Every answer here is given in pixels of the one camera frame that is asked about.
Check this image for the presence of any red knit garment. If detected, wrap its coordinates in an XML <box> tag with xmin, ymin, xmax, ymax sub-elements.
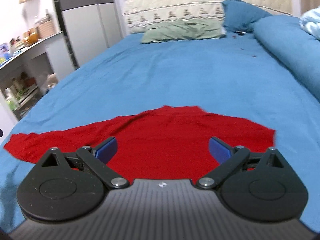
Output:
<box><xmin>4</xmin><ymin>106</ymin><xmax>275</xmax><ymax>181</ymax></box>

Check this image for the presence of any beige bag on floor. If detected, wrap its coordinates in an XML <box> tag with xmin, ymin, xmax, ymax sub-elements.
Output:
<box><xmin>46</xmin><ymin>73</ymin><xmax>59</xmax><ymax>90</ymax></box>

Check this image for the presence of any blue bed sheet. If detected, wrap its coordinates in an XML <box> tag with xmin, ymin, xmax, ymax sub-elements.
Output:
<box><xmin>12</xmin><ymin>34</ymin><xmax>319</xmax><ymax>231</ymax></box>

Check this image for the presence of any white shelf desk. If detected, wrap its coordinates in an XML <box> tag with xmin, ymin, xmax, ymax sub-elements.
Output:
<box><xmin>1</xmin><ymin>31</ymin><xmax>75</xmax><ymax>141</ymax></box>

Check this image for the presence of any blue rolled duvet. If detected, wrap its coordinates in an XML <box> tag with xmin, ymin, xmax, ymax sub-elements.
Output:
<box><xmin>253</xmin><ymin>15</ymin><xmax>319</xmax><ymax>99</ymax></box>

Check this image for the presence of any orange plush on desk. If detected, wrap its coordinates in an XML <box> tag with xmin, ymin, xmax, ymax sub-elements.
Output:
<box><xmin>23</xmin><ymin>31</ymin><xmax>39</xmax><ymax>46</ymax></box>

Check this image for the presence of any woven basket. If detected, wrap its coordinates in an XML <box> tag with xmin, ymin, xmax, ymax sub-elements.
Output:
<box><xmin>35</xmin><ymin>14</ymin><xmax>56</xmax><ymax>39</ymax></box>

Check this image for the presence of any green pillow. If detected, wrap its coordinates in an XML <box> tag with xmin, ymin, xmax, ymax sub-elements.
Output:
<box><xmin>141</xmin><ymin>18</ymin><xmax>227</xmax><ymax>44</ymax></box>

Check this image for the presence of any dark blue pillow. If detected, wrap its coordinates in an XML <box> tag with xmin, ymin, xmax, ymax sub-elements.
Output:
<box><xmin>222</xmin><ymin>0</ymin><xmax>272</xmax><ymax>33</ymax></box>

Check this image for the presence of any white grey wardrobe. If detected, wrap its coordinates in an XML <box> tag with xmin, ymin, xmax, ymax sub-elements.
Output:
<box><xmin>54</xmin><ymin>0</ymin><xmax>123</xmax><ymax>67</ymax></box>

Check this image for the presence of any light blue blanket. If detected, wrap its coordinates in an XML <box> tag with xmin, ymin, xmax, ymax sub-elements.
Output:
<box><xmin>299</xmin><ymin>7</ymin><xmax>320</xmax><ymax>40</ymax></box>

